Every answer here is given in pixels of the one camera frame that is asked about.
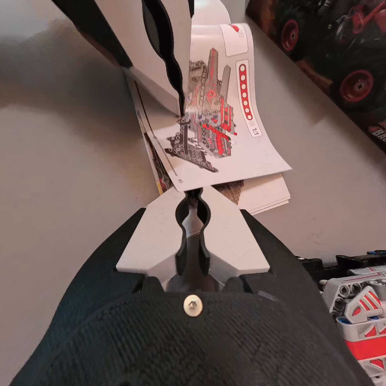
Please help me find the grey red brick model vehicle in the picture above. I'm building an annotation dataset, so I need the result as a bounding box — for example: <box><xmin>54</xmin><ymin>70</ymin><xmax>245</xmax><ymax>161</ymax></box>
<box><xmin>297</xmin><ymin>249</ymin><xmax>386</xmax><ymax>386</ymax></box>

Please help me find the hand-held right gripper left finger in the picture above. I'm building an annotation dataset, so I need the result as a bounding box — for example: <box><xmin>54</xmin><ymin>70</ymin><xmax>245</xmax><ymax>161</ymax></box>
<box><xmin>116</xmin><ymin>188</ymin><xmax>190</xmax><ymax>292</ymax></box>

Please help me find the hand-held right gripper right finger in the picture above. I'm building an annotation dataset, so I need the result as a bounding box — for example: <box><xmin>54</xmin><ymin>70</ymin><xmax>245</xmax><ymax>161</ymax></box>
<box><xmin>197</xmin><ymin>186</ymin><xmax>271</xmax><ymax>292</ymax></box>

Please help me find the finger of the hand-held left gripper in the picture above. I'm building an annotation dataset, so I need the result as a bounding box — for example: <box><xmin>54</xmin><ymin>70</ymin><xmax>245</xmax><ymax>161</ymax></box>
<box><xmin>100</xmin><ymin>0</ymin><xmax>194</xmax><ymax>119</ymax></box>

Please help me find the grey desk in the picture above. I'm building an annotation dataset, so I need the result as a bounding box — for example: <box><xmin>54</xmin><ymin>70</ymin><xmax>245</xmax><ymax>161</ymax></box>
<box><xmin>0</xmin><ymin>0</ymin><xmax>386</xmax><ymax>383</ymax></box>

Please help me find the dark toy truck box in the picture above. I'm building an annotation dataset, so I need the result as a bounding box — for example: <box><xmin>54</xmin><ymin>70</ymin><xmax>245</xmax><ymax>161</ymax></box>
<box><xmin>245</xmin><ymin>0</ymin><xmax>386</xmax><ymax>153</ymax></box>

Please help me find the brick model instruction booklet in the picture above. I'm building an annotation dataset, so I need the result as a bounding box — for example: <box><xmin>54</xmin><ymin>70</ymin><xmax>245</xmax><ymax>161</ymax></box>
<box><xmin>127</xmin><ymin>0</ymin><xmax>294</xmax><ymax>239</ymax></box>

